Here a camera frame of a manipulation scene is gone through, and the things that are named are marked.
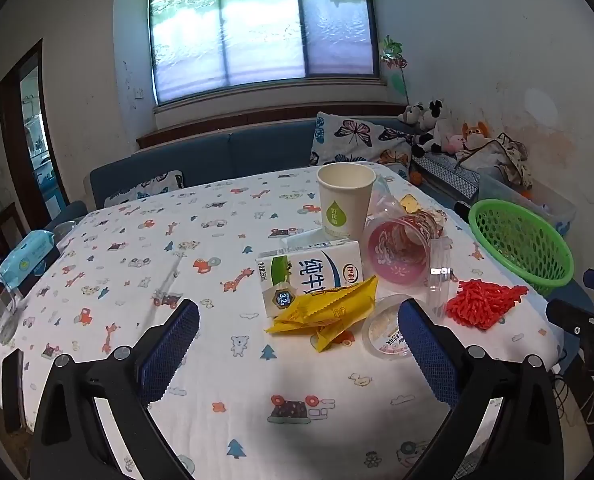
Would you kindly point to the dark wooden door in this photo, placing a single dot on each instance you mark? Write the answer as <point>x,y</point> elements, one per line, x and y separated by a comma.
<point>12,135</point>

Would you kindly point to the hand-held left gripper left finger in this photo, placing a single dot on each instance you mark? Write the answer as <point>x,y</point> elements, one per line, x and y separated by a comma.
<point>172,350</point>

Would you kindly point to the striped cushion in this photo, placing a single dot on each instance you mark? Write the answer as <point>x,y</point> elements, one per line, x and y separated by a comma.
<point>447,174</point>

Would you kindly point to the dark wooden chair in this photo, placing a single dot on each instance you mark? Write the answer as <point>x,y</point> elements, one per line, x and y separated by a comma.
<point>12,390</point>

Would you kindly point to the window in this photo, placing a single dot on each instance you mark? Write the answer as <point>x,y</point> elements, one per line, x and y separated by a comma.
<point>262,25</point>

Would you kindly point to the animal print tablecloth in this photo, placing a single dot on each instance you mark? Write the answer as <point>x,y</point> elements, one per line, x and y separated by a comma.
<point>177,240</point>

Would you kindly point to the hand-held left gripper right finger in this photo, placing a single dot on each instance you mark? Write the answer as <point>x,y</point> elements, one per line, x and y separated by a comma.
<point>427,355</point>

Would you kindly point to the clear plastic cup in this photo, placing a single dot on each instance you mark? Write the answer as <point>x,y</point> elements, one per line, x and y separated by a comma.
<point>439,280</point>

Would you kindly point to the white and green milk carton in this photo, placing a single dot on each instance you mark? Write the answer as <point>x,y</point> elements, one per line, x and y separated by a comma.
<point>307,275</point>

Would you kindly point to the clear plastic storage bin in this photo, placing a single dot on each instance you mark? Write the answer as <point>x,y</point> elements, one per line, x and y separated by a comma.
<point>547,200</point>

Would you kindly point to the blue sofa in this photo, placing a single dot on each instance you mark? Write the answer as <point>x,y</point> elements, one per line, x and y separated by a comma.
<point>257,150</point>

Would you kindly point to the yellow snack wrapper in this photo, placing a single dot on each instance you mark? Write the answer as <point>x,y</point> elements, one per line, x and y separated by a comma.
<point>334,337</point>
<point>327,307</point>

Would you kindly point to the blue wet wipes pack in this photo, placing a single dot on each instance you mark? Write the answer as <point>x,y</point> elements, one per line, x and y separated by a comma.
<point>27,255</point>

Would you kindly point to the butterfly print pillow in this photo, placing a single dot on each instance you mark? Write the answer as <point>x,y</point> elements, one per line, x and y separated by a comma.
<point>357,137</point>

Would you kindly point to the small patterned pillow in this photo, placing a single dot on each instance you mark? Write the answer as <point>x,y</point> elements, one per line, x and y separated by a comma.
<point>147,187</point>

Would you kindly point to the black and white cow plush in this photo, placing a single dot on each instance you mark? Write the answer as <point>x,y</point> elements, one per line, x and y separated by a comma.
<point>437,127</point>

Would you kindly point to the colourful pinwheel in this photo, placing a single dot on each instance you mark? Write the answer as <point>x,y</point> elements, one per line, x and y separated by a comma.
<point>391,55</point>

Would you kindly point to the orange fox plush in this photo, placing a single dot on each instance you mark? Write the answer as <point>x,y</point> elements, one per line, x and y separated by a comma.
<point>474,133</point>

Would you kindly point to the white paper cup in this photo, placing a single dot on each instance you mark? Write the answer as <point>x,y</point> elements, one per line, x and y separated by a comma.
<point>344,200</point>

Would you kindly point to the red chenille cloth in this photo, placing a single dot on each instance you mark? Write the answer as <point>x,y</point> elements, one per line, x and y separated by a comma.
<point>482,302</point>

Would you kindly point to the patterned cloth bag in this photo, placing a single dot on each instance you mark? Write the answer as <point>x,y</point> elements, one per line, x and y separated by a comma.
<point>514,157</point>

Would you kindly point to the bread slice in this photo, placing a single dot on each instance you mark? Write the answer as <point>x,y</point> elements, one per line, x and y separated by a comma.
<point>409,203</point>

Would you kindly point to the small black and white plush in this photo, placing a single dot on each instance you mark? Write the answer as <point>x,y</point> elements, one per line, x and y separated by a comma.
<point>413,114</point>

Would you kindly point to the small clear pudding cup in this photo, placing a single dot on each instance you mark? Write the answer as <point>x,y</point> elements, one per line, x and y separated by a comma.
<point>384,332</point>

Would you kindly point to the green plastic basket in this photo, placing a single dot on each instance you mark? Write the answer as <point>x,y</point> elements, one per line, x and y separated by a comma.
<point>522,245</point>

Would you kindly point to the pink printed plastic cup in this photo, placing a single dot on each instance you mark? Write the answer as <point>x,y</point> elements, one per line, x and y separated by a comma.
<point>399,255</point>

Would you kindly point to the pink plush toy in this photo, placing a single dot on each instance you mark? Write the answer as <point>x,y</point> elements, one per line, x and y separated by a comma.
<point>452,143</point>

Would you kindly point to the orange ball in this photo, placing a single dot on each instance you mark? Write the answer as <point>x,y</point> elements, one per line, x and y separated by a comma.
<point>415,177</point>

